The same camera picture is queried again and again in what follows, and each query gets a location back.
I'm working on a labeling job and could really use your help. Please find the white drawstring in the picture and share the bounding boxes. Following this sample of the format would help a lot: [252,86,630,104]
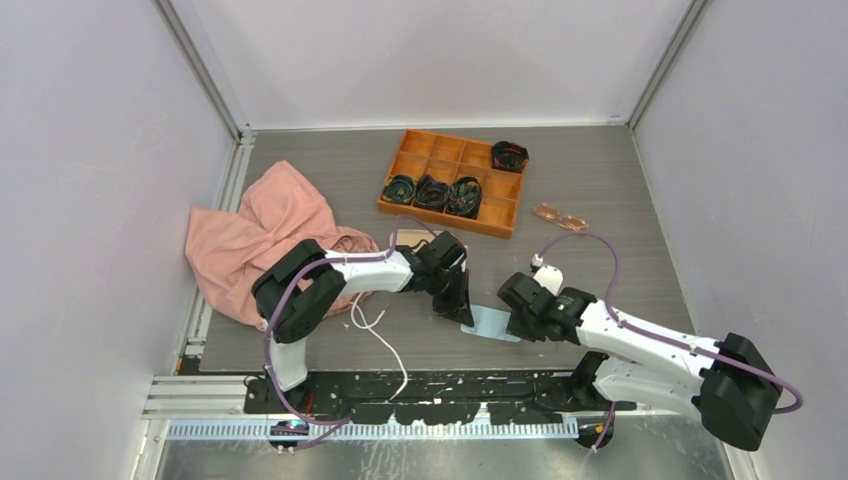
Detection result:
[349,292,409,401]

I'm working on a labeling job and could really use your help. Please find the light blue cleaning cloth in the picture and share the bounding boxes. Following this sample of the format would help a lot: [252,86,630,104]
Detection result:
[460,304,521,343]

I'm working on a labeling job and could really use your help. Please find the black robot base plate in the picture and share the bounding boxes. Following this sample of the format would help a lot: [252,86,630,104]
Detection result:
[243,370,610,426]

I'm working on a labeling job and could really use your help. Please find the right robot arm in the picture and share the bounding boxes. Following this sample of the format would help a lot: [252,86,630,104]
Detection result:
[497,273,783,451]

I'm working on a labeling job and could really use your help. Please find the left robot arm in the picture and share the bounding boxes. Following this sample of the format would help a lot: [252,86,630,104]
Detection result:
[251,232,474,414]

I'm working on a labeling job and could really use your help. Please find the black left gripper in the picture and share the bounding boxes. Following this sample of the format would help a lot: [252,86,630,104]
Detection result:
[425,268,474,328]

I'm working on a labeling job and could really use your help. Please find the dark rolled tie top right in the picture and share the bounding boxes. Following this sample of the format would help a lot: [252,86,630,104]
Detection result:
[490,140,529,173]

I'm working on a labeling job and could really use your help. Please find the pink shorts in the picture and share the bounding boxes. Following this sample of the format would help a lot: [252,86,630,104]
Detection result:
[185,160,380,331]

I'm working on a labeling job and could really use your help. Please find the dark floral rolled tie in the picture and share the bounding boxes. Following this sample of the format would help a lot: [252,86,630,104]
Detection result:
[380,174,417,205]

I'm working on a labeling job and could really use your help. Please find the pink glasses case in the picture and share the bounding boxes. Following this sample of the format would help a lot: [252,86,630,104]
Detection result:
[396,229,435,247]

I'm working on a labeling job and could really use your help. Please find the pink transparent sunglasses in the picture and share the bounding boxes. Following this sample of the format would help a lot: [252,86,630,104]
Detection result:
[532,203,588,232]

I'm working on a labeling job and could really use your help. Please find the orange wooden divider tray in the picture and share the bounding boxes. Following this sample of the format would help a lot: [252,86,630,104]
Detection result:
[377,129,530,239]

